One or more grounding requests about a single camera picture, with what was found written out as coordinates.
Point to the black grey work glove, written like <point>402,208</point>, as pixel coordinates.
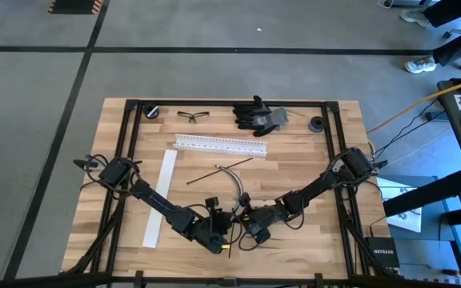
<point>262,118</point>
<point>260,132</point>

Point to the white printed paper sheet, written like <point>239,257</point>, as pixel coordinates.
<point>406,220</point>

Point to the black orange striped mat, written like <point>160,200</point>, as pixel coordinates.
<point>74,6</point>

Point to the black side table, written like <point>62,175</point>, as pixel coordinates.
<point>452,128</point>

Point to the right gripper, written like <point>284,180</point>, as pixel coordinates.
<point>264,218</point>

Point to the person's leg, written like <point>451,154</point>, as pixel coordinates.
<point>458,44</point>
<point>446,10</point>

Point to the black power adapter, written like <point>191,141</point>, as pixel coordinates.
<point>430,116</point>

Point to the person's foot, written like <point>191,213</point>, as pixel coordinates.
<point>419,65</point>
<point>414,17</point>

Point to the flat white raceway cover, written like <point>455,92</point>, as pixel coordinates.
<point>160,200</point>

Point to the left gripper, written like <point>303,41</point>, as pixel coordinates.
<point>214,228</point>

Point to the clear safety glasses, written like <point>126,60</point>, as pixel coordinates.
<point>193,117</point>

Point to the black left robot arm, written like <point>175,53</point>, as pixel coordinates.
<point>154,198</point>

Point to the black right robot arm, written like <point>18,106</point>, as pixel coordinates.
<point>318,186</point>

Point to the black network switch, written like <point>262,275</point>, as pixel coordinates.
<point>382,254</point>

